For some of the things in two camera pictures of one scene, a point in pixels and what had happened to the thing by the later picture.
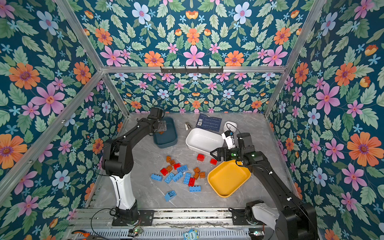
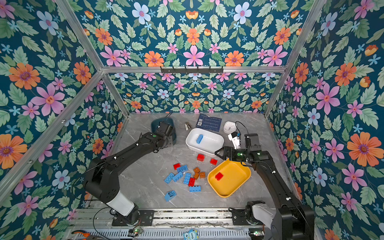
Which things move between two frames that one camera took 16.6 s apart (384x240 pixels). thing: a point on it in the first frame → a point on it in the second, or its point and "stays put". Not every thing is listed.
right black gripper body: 234,153 stays put
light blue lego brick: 177,176 stays put
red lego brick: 164,171 → 219,176
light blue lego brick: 157,177 → 199,139
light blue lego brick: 169,177 stays put
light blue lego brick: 182,169 stays put
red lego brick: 200,157 stays put
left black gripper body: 161,125 → 166,137
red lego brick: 176,165 stays put
